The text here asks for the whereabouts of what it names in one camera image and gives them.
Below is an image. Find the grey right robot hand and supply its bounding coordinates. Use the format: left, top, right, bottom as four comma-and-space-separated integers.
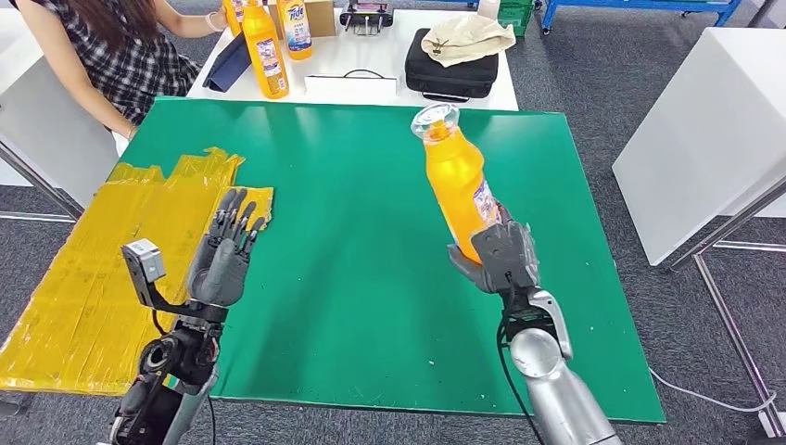
447, 205, 541, 298

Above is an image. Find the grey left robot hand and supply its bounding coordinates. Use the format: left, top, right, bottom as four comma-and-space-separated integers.
186, 188, 267, 309

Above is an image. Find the orange detergent bottle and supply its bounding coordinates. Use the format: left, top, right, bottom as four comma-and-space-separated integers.
241, 0, 290, 101
410, 102, 501, 265
222, 0, 247, 38
277, 0, 313, 61

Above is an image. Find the tablet in blue case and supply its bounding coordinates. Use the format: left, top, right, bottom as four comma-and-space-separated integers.
202, 32, 253, 94

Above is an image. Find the person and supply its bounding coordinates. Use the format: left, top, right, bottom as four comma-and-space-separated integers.
8, 0, 230, 143

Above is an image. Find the white desk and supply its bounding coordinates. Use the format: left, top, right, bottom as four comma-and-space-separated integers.
0, 15, 120, 210

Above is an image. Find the brown cardboard box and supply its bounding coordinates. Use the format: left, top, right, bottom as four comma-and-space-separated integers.
268, 0, 337, 38

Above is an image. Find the grey metal desk leg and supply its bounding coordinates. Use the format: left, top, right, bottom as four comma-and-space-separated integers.
0, 142, 84, 223

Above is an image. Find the yellow taped cardboard sheet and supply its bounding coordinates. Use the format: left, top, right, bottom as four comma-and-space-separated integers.
0, 146, 275, 396

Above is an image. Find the green table board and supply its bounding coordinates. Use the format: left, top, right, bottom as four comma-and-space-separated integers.
116, 96, 667, 425

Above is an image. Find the black controller device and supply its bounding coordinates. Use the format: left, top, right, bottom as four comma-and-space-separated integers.
339, 0, 396, 35

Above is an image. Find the white flat box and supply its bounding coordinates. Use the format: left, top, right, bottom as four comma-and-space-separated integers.
303, 74, 399, 105

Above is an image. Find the black carrying case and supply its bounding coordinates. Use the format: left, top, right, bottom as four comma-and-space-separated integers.
404, 27, 500, 104

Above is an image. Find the white side table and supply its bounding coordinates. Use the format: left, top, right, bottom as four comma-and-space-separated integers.
613, 27, 786, 267

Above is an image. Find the beige cloth bag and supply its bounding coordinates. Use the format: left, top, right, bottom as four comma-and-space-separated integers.
421, 13, 517, 69

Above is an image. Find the green plastic crate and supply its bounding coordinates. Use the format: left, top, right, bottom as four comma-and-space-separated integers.
497, 0, 536, 37

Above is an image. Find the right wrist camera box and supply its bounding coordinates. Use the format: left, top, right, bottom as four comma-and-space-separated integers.
471, 222, 533, 290

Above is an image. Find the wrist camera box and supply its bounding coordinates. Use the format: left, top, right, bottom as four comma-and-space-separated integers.
121, 237, 188, 312
471, 222, 533, 290

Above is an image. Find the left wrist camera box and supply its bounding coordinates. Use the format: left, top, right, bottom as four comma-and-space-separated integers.
121, 237, 188, 312

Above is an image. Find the thin black cable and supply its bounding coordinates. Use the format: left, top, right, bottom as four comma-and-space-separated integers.
307, 69, 398, 81

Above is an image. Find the grey metal table frame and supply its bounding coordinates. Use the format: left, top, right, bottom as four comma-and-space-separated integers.
667, 178, 786, 440

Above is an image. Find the white floor cable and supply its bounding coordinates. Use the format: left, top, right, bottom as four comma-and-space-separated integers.
647, 367, 780, 413

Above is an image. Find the blue metal rack frame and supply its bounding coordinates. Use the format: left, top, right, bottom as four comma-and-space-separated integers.
543, 0, 744, 35

